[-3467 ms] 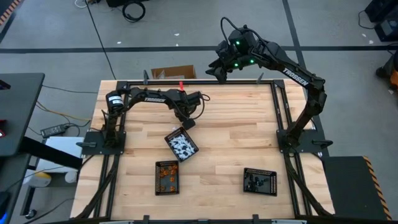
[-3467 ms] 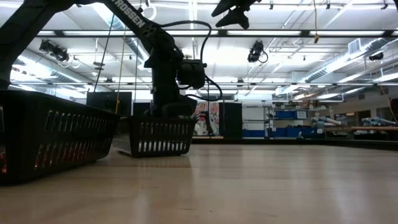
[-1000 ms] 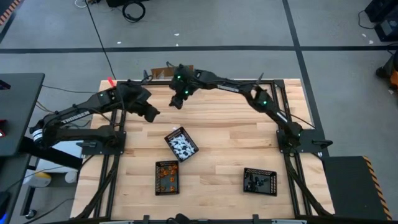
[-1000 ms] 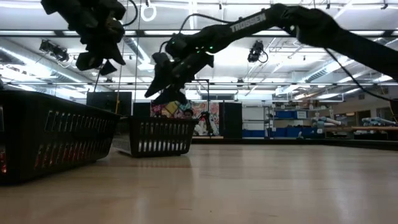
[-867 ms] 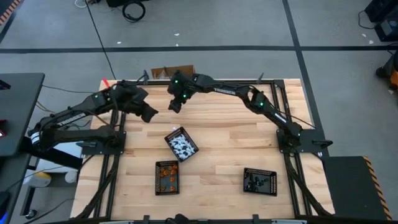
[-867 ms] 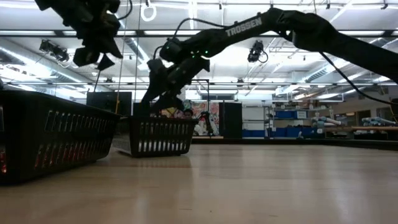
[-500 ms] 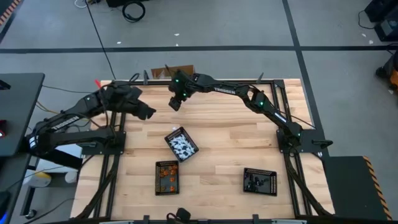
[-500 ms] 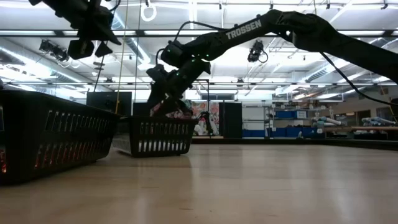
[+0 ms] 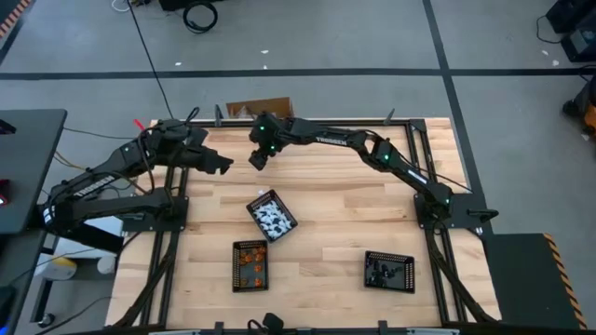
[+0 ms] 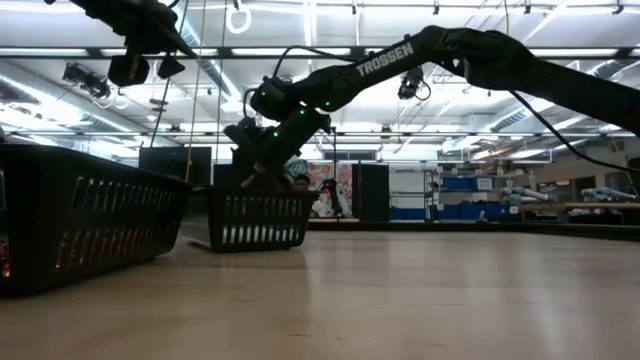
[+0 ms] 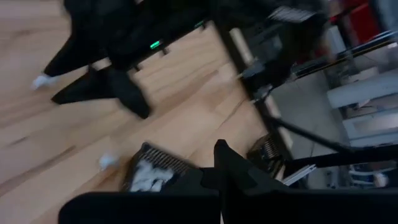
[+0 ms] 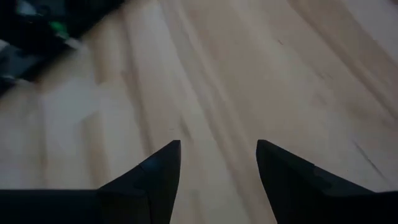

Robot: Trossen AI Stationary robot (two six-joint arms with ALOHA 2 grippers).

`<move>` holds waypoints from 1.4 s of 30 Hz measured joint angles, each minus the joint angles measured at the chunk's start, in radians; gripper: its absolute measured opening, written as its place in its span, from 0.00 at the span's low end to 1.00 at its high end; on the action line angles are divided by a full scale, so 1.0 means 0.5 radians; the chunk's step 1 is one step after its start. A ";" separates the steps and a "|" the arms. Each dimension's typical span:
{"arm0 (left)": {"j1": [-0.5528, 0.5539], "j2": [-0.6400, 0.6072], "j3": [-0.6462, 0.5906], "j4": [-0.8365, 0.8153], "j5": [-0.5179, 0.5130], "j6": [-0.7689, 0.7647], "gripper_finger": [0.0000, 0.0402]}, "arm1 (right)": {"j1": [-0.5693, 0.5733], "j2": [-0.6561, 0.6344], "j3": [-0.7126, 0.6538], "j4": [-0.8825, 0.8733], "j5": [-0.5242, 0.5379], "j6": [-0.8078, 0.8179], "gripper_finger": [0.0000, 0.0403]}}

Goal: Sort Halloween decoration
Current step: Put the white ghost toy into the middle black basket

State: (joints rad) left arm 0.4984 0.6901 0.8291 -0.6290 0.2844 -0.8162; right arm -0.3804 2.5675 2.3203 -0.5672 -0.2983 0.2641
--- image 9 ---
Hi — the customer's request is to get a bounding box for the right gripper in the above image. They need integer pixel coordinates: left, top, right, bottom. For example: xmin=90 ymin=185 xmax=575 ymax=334
xmin=248 ymin=112 xmax=292 ymax=171

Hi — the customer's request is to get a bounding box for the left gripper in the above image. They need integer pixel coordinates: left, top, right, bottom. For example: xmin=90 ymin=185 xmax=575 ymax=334
xmin=179 ymin=127 xmax=235 ymax=176

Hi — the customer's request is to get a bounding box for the black slotted plastic basket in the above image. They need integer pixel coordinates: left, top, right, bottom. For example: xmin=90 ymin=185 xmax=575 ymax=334
xmin=231 ymin=239 xmax=270 ymax=293
xmin=363 ymin=250 xmax=416 ymax=294
xmin=245 ymin=188 xmax=299 ymax=243

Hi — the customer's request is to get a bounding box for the brown cardboard box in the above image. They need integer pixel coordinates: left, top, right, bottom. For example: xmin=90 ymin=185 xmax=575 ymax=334
xmin=226 ymin=97 xmax=295 ymax=119

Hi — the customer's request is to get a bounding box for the white flat box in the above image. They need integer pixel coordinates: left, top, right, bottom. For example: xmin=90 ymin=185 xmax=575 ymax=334
xmin=54 ymin=216 xmax=125 ymax=260

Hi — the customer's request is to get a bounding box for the white round object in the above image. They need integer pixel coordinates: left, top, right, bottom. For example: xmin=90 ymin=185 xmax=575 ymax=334
xmin=96 ymin=254 xmax=116 ymax=275

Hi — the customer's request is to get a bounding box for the black equipment box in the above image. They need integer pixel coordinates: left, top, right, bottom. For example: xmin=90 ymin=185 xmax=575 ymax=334
xmin=157 ymin=0 xmax=225 ymax=12

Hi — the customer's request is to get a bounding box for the black rounded object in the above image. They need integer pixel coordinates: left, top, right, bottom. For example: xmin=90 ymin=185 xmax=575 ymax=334
xmin=246 ymin=312 xmax=286 ymax=332

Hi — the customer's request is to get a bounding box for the black desk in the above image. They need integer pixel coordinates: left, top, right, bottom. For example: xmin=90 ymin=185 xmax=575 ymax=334
xmin=0 ymin=108 xmax=125 ymax=255

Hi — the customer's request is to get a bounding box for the yellow and white object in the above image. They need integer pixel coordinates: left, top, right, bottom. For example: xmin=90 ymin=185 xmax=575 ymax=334
xmin=34 ymin=257 xmax=78 ymax=281

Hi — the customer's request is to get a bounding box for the black rolling stand base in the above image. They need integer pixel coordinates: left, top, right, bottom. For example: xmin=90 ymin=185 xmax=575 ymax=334
xmin=29 ymin=277 xmax=58 ymax=329

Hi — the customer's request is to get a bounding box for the black cabinet with hazard stripe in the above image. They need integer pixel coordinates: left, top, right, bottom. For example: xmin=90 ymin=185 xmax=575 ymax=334
xmin=481 ymin=232 xmax=589 ymax=331
xmin=0 ymin=0 xmax=36 ymax=34

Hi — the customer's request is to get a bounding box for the black and orange machine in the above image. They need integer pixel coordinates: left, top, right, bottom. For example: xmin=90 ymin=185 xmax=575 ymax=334
xmin=562 ymin=76 xmax=596 ymax=137

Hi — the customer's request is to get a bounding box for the black equipment case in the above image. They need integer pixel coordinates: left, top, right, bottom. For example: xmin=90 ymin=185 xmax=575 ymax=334
xmin=545 ymin=0 xmax=596 ymax=64

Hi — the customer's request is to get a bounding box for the long black floor cable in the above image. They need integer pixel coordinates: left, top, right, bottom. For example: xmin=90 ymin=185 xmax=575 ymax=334
xmin=125 ymin=0 xmax=175 ymax=120

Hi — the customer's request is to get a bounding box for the thin black cable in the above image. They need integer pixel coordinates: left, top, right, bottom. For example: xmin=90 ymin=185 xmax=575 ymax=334
xmin=535 ymin=13 xmax=564 ymax=46
xmin=62 ymin=127 xmax=141 ymax=141

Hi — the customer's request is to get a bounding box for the black braided cable sleeve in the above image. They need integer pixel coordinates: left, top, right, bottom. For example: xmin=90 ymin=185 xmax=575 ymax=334
xmin=111 ymin=230 xmax=181 ymax=329
xmin=426 ymin=230 xmax=497 ymax=325

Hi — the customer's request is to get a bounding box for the coiled black cable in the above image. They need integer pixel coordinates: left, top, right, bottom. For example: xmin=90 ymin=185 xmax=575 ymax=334
xmin=183 ymin=1 xmax=219 ymax=34

